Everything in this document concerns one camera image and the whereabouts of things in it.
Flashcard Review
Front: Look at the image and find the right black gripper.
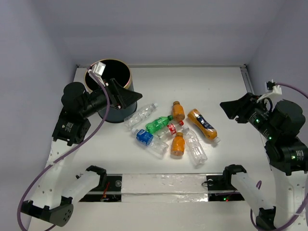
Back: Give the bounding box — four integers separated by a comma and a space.
219, 90, 279, 138

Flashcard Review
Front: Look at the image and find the clear plastic bottle white cap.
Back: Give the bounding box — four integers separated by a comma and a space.
124, 103, 158, 129

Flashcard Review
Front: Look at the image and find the large orange bottle blue label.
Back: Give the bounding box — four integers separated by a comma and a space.
187, 109, 220, 144

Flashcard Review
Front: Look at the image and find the clear plastic bottle unlabelled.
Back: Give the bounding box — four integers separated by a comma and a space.
182, 125, 207, 167

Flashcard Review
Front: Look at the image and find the clear bottle blue label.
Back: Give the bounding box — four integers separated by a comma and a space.
131, 128, 169, 159

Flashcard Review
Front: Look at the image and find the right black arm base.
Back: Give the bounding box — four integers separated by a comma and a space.
202, 175, 244, 202

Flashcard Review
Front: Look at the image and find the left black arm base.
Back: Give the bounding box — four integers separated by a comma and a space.
80, 174, 122, 202

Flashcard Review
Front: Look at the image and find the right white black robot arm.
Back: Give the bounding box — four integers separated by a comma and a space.
220, 93, 308, 231

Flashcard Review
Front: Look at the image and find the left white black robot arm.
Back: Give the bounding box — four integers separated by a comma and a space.
17, 78, 142, 230

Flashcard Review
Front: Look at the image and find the dark bin with gold rim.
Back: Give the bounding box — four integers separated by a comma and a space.
84, 58, 138, 124

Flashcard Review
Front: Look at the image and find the green plastic bottle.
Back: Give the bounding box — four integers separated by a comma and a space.
145, 115, 173, 134

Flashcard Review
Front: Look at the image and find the small orange bottle upper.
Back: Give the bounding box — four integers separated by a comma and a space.
172, 101, 185, 121

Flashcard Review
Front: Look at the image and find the small orange bottle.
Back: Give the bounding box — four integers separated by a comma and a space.
172, 101, 185, 121
170, 132, 185, 158

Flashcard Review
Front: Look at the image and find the clear bottle red label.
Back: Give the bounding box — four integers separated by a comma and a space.
157, 120, 184, 141

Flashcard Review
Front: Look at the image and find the small orange bottle lower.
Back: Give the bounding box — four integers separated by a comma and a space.
170, 132, 185, 158

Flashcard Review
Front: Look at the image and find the silver foil strip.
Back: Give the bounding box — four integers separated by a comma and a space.
121, 174, 208, 203

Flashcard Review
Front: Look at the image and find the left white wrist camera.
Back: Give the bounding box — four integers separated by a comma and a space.
88, 62, 106, 77

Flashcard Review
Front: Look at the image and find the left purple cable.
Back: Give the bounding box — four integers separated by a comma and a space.
16, 72, 111, 231

